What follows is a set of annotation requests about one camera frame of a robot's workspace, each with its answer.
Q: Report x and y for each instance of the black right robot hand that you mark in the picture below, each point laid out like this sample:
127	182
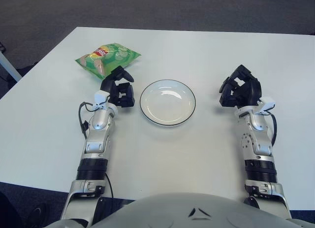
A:
248	92

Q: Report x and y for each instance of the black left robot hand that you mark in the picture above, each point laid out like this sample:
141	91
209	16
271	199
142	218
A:
123	95

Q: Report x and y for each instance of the green potato chip bag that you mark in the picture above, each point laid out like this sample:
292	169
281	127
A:
110	56

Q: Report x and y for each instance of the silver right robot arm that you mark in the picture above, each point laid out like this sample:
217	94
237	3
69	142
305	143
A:
258	139

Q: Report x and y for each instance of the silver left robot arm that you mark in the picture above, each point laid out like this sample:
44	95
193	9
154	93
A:
98	122

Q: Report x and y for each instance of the white plate with black rim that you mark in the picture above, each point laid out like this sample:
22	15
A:
167	105

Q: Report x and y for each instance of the white neighbouring table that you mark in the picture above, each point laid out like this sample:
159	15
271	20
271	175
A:
9	68

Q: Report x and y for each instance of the grey robot torso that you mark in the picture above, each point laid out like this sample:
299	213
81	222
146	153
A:
172	210

